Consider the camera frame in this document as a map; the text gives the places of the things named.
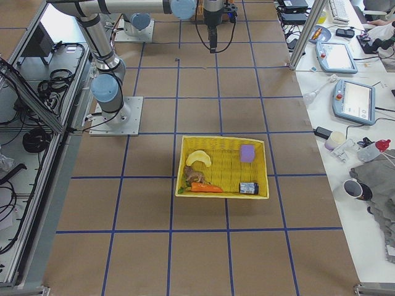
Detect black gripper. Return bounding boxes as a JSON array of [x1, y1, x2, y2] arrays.
[[203, 9, 222, 53]]

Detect brass cylinder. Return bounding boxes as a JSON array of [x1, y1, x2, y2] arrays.
[[311, 28, 322, 40]]

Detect toy banana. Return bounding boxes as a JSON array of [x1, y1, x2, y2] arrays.
[[186, 150, 212, 167]]

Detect purple foam block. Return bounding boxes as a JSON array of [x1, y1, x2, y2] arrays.
[[239, 144, 255, 163]]

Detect blue plate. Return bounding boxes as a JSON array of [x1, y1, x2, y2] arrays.
[[309, 25, 332, 43]]

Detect yellow plastic basket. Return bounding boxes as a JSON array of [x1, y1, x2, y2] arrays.
[[175, 136, 269, 199]]

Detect upper teach pendant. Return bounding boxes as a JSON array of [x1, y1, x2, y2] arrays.
[[315, 41, 358, 74]]

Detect teach pendant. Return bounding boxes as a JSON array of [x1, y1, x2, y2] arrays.
[[315, 41, 358, 74], [332, 80, 376, 126]]

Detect brown toy animal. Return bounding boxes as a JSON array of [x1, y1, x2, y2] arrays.
[[183, 166, 210, 184]]

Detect white keyboard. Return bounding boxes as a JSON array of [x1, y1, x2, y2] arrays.
[[328, 0, 349, 25]]

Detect black power brick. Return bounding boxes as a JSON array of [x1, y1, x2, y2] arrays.
[[314, 126, 332, 140]]

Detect toy carrot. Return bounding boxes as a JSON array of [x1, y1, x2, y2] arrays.
[[178, 182, 223, 194]]

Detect small labelled can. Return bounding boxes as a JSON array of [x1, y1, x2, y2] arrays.
[[239, 182, 259, 195]]

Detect lower teach pendant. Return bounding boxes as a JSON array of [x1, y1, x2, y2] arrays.
[[332, 80, 376, 126]]

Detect lavender white jar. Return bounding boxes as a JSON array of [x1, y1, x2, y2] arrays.
[[325, 131, 346, 150]]

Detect clear bottle red cap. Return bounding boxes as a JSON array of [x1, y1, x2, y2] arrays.
[[357, 139, 391, 162]]

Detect black pink mug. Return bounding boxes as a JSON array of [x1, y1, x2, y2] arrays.
[[343, 179, 373, 201]]

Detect grey cloth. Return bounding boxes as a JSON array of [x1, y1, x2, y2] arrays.
[[349, 157, 394, 263]]

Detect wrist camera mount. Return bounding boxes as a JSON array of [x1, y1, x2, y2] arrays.
[[222, 1, 238, 24]]

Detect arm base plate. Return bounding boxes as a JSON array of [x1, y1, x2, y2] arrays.
[[89, 96, 144, 136], [114, 19, 155, 43]]

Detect aluminium frame post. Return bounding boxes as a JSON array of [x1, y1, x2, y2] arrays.
[[289, 0, 327, 70]]

